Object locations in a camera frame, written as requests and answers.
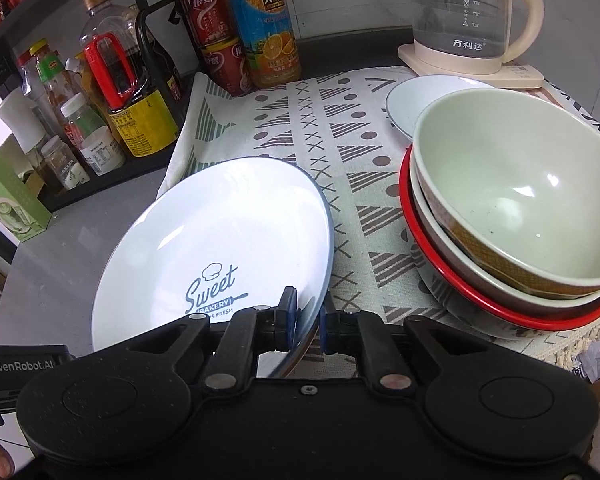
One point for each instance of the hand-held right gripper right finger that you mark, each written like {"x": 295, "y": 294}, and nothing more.
{"x": 330, "y": 332}

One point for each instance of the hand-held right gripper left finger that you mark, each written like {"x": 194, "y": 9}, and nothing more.
{"x": 286, "y": 320}

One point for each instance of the white plate with blue script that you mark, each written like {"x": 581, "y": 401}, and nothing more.
{"x": 205, "y": 225}

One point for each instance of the pale green ceramic bowl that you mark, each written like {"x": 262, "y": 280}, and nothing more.
{"x": 445, "y": 255}
{"x": 510, "y": 180}

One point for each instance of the red and black bowl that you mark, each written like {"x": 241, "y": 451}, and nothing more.
{"x": 475, "y": 317}

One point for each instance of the small white plate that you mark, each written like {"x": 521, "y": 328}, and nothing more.
{"x": 410, "y": 100}

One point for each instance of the green drink carton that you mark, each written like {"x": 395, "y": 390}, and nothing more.
{"x": 10, "y": 200}

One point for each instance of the patterned fringed table cloth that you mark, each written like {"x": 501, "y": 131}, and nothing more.
{"x": 330, "y": 125}

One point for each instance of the small clear spice jar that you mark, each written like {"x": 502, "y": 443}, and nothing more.
{"x": 65, "y": 165}

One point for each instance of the large soy sauce bottle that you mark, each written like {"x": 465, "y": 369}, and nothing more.
{"x": 140, "y": 120}

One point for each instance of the red drink can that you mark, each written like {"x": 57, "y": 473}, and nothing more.
{"x": 227, "y": 70}
{"x": 207, "y": 20}

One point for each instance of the orange juice bottle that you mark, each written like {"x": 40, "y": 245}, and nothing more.
{"x": 265, "y": 35}

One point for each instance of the clear bottle with red cap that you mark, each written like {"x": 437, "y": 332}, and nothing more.
{"x": 27, "y": 77}

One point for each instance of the sauce bottle with yellow cap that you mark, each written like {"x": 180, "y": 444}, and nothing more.
{"x": 55, "y": 80}

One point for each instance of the slim yellow seasoning bottle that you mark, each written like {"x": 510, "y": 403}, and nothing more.
{"x": 82, "y": 80}

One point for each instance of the black metal shelf rack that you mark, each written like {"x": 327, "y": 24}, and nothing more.
{"x": 0, "y": 65}

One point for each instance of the cream kettle base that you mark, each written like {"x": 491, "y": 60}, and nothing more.
{"x": 520, "y": 77}

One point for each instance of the glass electric kettle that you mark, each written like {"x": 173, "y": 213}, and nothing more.
{"x": 455, "y": 15}

